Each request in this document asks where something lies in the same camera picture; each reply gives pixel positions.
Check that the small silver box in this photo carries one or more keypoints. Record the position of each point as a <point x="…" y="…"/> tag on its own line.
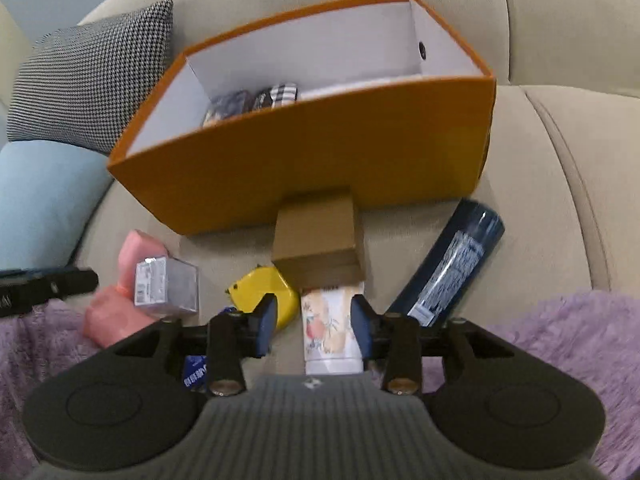
<point x="170" y="287"/>

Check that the salmon soft block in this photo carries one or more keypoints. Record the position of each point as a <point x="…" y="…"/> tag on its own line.
<point x="110" y="317"/>

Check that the yellow tape measure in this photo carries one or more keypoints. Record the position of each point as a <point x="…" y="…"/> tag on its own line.
<point x="260" y="285"/>

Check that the dark blue cylindrical can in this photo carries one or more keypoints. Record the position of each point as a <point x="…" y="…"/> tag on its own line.
<point x="455" y="255"/>

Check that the small brown cardboard box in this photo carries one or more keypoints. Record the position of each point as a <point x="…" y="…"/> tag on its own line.
<point x="315" y="235"/>

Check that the plaid pouch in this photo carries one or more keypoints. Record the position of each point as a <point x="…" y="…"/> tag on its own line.
<point x="277" y="95"/>

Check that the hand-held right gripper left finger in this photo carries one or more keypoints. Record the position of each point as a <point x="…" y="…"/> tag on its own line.
<point x="266" y="325"/>

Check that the light blue pillow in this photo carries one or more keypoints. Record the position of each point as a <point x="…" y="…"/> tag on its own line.
<point x="45" y="200"/>

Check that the beige sofa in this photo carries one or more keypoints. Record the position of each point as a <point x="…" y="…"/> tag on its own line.
<point x="560" y="160"/>

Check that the white floral tube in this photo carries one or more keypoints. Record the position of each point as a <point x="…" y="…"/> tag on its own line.
<point x="325" y="325"/>

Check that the purple fluffy blanket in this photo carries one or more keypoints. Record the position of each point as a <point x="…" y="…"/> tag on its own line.
<point x="575" y="330"/>

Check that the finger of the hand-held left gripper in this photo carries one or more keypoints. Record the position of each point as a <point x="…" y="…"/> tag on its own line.
<point x="50" y="287"/>

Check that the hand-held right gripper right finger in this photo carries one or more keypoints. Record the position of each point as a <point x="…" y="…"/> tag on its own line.
<point x="361" y="327"/>

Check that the houndstooth pillow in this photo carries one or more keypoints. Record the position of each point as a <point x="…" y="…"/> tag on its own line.
<point x="95" y="80"/>

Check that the dark patterned pouch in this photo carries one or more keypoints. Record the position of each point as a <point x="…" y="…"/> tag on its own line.
<point x="227" y="107"/>

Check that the orange cardboard box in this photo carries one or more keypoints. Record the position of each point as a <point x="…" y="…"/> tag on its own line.
<point x="300" y="170"/>

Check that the pink soft block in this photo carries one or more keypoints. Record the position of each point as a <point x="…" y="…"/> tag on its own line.
<point x="137" y="247"/>

